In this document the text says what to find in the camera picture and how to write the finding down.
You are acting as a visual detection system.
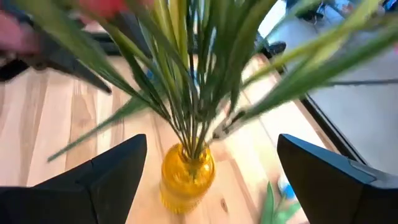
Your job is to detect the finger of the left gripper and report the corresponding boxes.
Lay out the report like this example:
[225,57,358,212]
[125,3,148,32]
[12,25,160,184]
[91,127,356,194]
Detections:
[116,12,152,58]
[29,34,112,94]

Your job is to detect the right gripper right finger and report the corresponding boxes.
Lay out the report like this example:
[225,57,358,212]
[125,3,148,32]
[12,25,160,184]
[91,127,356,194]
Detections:
[276,133,398,224]

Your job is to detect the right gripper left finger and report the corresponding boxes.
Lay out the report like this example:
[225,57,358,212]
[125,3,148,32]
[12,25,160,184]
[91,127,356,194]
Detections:
[0,133,148,224]

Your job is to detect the green and blue flower stem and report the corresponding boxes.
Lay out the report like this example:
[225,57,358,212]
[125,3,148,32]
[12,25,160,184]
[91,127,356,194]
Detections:
[260,179,303,224]

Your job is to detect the yellow glass vase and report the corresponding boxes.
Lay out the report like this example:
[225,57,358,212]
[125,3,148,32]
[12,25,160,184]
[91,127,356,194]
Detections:
[159,142,216,215]

